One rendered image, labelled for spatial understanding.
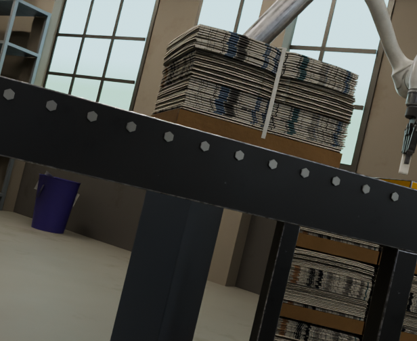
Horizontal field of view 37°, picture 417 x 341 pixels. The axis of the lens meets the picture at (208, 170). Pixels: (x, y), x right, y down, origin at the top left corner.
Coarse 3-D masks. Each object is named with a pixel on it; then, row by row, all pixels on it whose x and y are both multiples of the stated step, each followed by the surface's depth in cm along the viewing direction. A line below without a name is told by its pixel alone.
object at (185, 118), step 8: (168, 112) 131; (176, 112) 124; (184, 112) 123; (192, 112) 123; (168, 120) 130; (176, 120) 123; (184, 120) 123; (192, 120) 124; (200, 120) 124; (208, 120) 125; (216, 120) 125; (224, 120) 125; (200, 128) 124; (208, 128) 125; (216, 128) 125; (224, 128) 126; (232, 128) 126; (240, 128) 127; (248, 128) 127; (224, 136) 126; (232, 136) 126; (240, 136) 127; (248, 136) 127
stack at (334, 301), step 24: (336, 240) 199; (360, 240) 198; (312, 264) 198; (336, 264) 198; (360, 264) 198; (288, 288) 198; (312, 288) 198; (336, 288) 198; (360, 288) 197; (336, 312) 198; (360, 312) 197; (408, 312) 197; (288, 336) 198; (312, 336) 198; (336, 336) 198; (360, 336) 202
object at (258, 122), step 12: (276, 48) 129; (276, 60) 129; (288, 60) 130; (264, 72) 128; (276, 72) 128; (288, 72) 130; (264, 84) 128; (288, 84) 130; (264, 96) 128; (276, 96) 129; (264, 108) 129; (276, 108) 130; (264, 120) 129; (276, 120) 130; (276, 132) 130
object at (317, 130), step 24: (312, 72) 132; (336, 72) 132; (288, 96) 130; (312, 96) 131; (336, 96) 133; (288, 120) 130; (312, 120) 132; (336, 120) 134; (312, 144) 132; (336, 144) 134
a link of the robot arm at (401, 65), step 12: (372, 0) 219; (384, 0) 221; (372, 12) 222; (384, 12) 222; (384, 24) 224; (384, 36) 228; (384, 48) 232; (396, 48) 231; (396, 60) 232; (408, 60) 231; (396, 72) 231; (396, 84) 233
